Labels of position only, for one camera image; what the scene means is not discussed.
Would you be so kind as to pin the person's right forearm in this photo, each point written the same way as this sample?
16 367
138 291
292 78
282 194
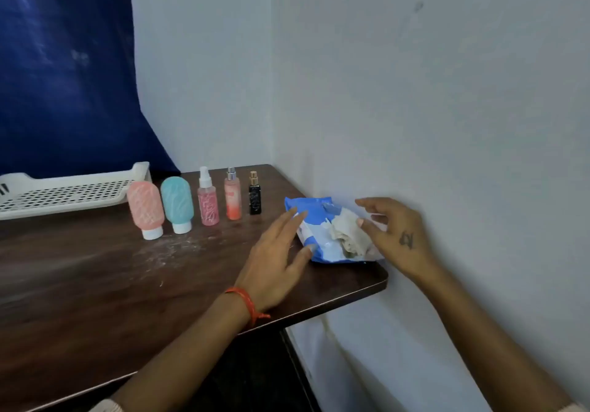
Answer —
488 347

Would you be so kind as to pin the person's left hand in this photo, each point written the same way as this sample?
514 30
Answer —
272 268

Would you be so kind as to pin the patterned left sleeve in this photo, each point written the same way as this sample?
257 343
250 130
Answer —
108 406

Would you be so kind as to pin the pink squeeze bottle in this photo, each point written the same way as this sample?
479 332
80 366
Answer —
145 209

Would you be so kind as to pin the black perfume bottle gold cap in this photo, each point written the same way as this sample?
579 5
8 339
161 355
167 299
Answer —
255 199

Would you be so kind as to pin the orange spray bottle silver cap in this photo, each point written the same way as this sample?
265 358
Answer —
232 199

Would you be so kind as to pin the patterned sleeve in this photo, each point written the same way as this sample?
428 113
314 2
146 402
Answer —
576 408
108 406

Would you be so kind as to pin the white perforated plastic rack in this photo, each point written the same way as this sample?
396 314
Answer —
69 195

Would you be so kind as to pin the person's left forearm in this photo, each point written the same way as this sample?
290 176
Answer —
184 356

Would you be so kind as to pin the dark wooden table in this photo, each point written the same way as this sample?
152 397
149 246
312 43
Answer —
92 287

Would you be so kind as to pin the used wipes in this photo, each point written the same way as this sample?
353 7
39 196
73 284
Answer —
348 236

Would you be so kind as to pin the teal squeeze bottle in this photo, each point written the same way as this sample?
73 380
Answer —
177 202

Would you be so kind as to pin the pink spray bottle white cap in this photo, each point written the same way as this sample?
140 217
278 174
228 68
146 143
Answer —
208 204

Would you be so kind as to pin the dark blue curtain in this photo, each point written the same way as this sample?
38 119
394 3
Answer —
64 79

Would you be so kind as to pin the person's right hand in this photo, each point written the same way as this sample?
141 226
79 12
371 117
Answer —
405 250

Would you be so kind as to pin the patterned right sleeve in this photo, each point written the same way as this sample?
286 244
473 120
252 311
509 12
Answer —
576 408

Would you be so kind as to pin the blue white wet wipes pack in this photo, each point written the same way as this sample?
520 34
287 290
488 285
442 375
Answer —
313 211

